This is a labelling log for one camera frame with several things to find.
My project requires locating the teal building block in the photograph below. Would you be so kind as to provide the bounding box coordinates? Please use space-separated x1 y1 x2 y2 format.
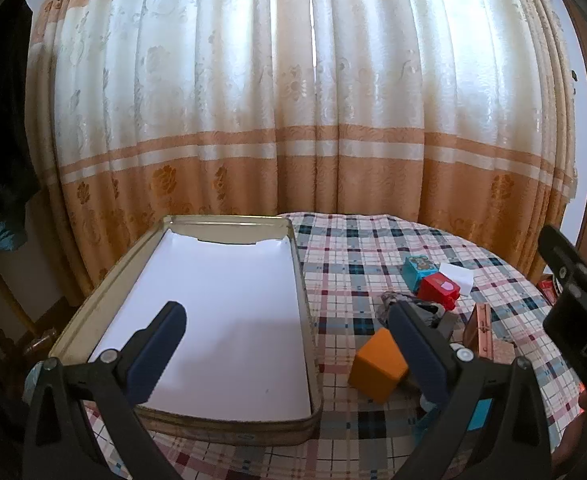
413 399 494 433

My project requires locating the red packet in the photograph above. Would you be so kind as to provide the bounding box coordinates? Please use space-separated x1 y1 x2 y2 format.
537 275 561 306

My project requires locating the red toy block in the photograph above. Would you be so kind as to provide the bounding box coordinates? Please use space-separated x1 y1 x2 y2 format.
417 274 461 311

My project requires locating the small brown wooden box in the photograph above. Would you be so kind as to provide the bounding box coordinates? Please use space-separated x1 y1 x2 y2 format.
462 302 515 361

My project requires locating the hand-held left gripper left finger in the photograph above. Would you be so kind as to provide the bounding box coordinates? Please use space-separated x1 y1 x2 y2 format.
22 301 189 480

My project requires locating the rectangular metal tin box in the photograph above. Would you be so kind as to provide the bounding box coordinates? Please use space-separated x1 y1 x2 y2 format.
48 214 324 447

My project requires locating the teal bear picture block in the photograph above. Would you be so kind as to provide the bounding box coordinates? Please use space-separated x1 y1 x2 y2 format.
402 255 441 293

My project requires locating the orange toy block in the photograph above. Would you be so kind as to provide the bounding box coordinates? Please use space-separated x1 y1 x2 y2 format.
349 328 410 404

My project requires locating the cream and orange curtain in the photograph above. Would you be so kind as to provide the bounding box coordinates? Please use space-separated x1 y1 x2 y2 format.
26 0 579 306

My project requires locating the wooden chair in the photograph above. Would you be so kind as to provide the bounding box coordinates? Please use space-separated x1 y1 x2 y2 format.
0 240 59 361

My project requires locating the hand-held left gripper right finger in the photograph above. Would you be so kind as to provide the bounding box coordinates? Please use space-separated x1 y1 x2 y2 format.
387 301 557 480

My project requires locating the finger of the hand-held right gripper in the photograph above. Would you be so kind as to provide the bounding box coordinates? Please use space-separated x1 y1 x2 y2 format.
539 225 587 306

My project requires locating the plaid tablecloth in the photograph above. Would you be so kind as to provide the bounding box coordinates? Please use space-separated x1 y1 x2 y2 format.
86 211 587 480

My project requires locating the white paper piece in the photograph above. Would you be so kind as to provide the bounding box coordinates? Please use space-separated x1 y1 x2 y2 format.
438 261 474 296

